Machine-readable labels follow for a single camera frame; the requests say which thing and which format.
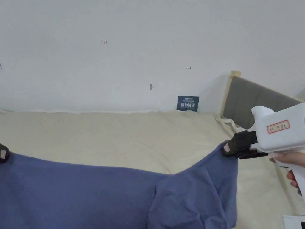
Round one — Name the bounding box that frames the person's right hand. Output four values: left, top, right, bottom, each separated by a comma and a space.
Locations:
269, 151, 305, 191

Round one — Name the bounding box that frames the dark blue garment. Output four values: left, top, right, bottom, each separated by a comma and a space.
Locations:
0, 143, 240, 229

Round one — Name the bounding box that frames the grey padded headboard, wooden frame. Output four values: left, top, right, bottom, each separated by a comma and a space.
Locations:
220, 70, 305, 134

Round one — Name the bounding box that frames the bed with beige sheet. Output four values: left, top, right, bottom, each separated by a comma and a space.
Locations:
0, 109, 305, 229

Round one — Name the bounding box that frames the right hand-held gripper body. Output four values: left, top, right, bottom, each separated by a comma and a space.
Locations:
247, 102, 305, 199

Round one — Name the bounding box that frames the dark blue printed card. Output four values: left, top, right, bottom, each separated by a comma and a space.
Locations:
176, 95, 200, 112

